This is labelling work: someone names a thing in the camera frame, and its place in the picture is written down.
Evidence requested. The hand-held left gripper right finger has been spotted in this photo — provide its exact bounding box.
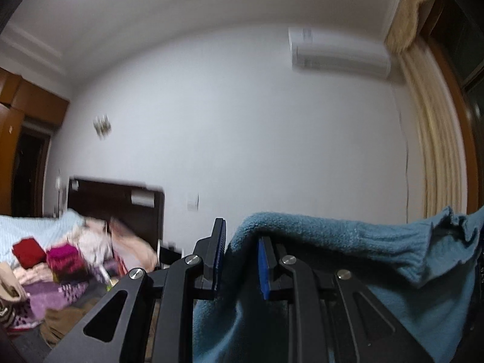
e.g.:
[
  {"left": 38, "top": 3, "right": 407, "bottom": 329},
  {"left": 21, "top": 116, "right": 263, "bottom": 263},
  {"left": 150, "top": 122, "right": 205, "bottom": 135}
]
[{"left": 257, "top": 236, "right": 435, "bottom": 363}]

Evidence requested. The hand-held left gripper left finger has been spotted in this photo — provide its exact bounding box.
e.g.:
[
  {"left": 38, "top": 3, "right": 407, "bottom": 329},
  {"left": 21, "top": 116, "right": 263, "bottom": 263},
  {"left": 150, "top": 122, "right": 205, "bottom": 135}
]
[{"left": 43, "top": 217, "right": 227, "bottom": 363}]

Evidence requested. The blue knit sweater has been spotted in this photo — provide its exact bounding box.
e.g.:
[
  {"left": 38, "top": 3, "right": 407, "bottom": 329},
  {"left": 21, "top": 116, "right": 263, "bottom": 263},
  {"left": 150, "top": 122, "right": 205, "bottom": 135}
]
[{"left": 193, "top": 206, "right": 484, "bottom": 363}]

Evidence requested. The brown fleece garment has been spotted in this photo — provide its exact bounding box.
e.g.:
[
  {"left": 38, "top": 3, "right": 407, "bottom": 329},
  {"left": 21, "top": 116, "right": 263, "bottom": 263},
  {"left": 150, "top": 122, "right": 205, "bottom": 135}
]
[{"left": 40, "top": 302, "right": 103, "bottom": 348}]

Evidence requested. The white tablet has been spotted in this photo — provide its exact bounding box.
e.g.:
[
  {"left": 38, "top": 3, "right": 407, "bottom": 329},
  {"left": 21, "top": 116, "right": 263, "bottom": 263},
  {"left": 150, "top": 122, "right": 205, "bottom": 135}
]
[{"left": 158, "top": 242, "right": 184, "bottom": 269}]

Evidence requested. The dark wooden headboard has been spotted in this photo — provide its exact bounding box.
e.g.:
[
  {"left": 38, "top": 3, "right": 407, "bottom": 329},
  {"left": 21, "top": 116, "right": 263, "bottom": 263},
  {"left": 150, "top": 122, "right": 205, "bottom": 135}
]
[{"left": 67, "top": 176, "right": 166, "bottom": 265}]

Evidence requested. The white garment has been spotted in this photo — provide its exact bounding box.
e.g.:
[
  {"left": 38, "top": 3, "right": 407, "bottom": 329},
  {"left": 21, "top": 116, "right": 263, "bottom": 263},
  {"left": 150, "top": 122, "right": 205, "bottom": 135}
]
[{"left": 68, "top": 219, "right": 114, "bottom": 269}]

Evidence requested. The magenta cloth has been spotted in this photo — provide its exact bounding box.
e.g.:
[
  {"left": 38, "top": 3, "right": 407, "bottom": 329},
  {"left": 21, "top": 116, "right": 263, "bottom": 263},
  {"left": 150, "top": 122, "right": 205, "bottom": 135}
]
[{"left": 46, "top": 244, "right": 88, "bottom": 282}]

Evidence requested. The purple spotted blanket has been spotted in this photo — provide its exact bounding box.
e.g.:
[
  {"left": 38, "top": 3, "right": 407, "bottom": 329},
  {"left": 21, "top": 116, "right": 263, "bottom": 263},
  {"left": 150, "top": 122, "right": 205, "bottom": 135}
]
[{"left": 15, "top": 261, "right": 125, "bottom": 329}]

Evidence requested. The light blue blanket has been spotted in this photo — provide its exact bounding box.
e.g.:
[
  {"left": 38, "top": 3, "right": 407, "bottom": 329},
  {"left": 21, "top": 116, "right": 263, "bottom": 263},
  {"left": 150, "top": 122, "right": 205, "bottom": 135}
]
[{"left": 0, "top": 210, "right": 86, "bottom": 265}]

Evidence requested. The red folded cloth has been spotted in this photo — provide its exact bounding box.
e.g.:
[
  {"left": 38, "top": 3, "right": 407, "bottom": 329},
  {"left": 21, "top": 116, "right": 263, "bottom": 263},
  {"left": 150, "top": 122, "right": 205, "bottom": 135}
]
[{"left": 12, "top": 237, "right": 47, "bottom": 268}]

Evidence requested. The beige cloth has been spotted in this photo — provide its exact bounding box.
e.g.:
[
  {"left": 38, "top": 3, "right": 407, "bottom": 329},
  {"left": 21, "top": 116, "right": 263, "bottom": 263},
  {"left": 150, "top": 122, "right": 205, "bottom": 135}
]
[{"left": 0, "top": 263, "right": 29, "bottom": 303}]

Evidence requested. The cream curtain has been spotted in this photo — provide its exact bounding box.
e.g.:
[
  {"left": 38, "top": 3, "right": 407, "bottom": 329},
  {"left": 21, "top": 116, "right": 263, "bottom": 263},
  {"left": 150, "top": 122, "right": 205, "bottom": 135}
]
[{"left": 385, "top": 0, "right": 469, "bottom": 220}]

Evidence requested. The white air conditioner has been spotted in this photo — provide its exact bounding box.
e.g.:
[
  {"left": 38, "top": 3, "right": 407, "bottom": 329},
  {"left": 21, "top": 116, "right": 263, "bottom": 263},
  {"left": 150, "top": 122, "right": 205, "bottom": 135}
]
[{"left": 288, "top": 26, "right": 392, "bottom": 81}]

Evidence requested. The brown wooden wardrobe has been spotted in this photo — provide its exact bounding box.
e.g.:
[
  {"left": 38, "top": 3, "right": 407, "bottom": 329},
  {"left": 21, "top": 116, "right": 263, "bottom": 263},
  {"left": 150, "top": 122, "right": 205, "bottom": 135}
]
[{"left": 0, "top": 67, "right": 70, "bottom": 218}]

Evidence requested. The wall hook ornament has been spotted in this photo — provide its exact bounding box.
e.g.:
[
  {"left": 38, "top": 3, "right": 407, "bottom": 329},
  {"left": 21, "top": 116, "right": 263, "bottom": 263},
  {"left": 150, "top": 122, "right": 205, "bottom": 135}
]
[{"left": 93, "top": 115, "right": 111, "bottom": 137}]

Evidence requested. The wooden window frame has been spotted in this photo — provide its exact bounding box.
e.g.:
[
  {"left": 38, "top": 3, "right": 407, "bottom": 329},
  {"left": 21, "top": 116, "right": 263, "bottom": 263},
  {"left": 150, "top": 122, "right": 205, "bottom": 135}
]
[{"left": 427, "top": 34, "right": 481, "bottom": 216}]

